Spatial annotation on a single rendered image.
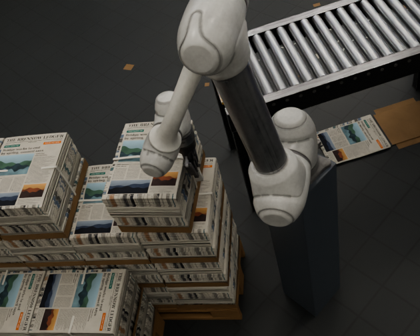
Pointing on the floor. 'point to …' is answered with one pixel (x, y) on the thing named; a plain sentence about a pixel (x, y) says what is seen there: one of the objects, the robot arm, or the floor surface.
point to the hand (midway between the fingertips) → (197, 174)
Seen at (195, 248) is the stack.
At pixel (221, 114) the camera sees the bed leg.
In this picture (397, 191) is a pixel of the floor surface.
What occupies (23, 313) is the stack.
